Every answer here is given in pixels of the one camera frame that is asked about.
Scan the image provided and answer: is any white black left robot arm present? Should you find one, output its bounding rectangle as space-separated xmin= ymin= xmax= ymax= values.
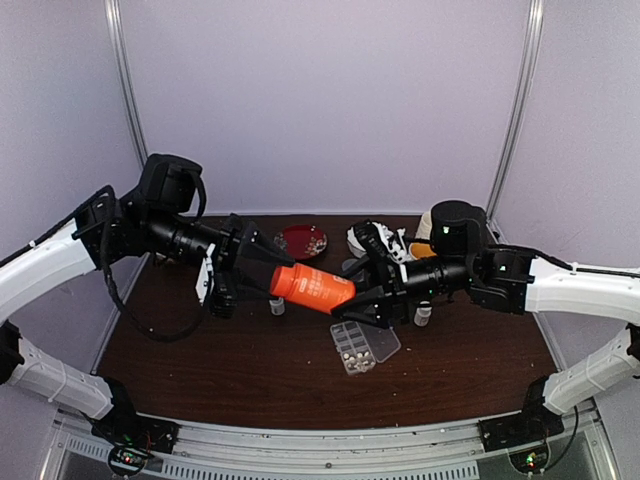
xmin=1 ymin=154 xmax=294 ymax=444

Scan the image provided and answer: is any floral mug yellow inside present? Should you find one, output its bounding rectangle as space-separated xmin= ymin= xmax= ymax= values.
xmin=409 ymin=242 xmax=436 ymax=260

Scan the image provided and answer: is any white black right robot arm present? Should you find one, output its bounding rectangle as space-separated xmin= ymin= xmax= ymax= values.
xmin=330 ymin=200 xmax=639 ymax=442

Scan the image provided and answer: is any left aluminium frame post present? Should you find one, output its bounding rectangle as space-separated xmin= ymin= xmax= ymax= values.
xmin=104 ymin=0 xmax=149 ymax=174

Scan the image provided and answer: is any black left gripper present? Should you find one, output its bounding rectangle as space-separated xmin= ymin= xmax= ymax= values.
xmin=145 ymin=206 xmax=295 ymax=302

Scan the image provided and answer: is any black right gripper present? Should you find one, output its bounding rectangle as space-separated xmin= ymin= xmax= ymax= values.
xmin=327 ymin=253 xmax=474 ymax=332

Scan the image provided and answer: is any red floral plate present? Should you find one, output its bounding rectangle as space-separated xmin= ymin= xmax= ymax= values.
xmin=274 ymin=224 xmax=328 ymax=261

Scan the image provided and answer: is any aluminium frame post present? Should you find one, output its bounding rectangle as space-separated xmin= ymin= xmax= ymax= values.
xmin=486 ymin=0 xmax=545 ymax=224
xmin=104 ymin=0 xmax=149 ymax=174

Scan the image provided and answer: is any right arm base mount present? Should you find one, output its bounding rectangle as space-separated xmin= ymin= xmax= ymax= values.
xmin=478 ymin=412 xmax=565 ymax=476

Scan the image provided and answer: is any orange pill bottle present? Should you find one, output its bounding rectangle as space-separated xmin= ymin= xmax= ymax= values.
xmin=269 ymin=263 xmax=356 ymax=314

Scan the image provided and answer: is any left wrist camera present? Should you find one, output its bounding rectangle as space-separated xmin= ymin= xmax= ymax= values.
xmin=195 ymin=243 xmax=235 ymax=319

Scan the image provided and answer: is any right aluminium frame post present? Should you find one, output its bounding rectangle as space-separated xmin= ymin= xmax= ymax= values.
xmin=486 ymin=0 xmax=545 ymax=224

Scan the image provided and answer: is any cream ribbed ceramic mug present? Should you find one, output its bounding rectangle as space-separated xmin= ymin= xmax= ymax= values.
xmin=416 ymin=211 xmax=432 ymax=240

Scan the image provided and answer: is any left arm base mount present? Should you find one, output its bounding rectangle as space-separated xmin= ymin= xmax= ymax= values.
xmin=87 ymin=414 xmax=179 ymax=478

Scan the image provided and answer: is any white scalloped bowl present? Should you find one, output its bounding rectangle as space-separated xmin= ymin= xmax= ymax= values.
xmin=346 ymin=227 xmax=365 ymax=258

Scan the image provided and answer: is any small white pill bottle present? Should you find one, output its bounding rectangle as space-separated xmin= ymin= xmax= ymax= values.
xmin=269 ymin=297 xmax=286 ymax=316

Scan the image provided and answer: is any clear plastic pill organizer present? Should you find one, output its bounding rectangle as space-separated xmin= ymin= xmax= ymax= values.
xmin=329 ymin=321 xmax=401 ymax=376

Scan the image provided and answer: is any front aluminium rail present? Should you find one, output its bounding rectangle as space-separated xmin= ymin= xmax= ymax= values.
xmin=49 ymin=404 xmax=606 ymax=480

